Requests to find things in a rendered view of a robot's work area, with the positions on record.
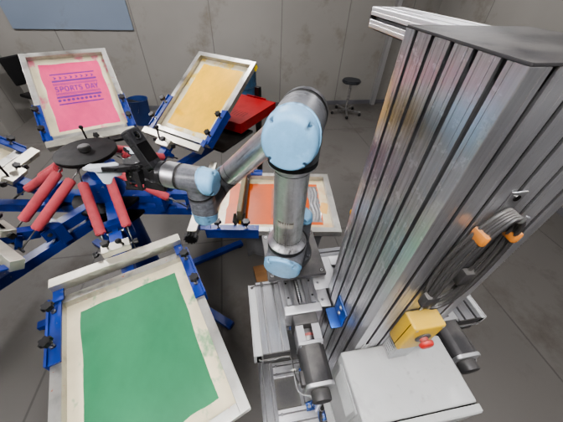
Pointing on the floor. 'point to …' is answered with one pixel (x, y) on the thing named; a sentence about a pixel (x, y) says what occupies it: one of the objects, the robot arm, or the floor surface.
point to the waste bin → (139, 110)
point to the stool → (348, 95)
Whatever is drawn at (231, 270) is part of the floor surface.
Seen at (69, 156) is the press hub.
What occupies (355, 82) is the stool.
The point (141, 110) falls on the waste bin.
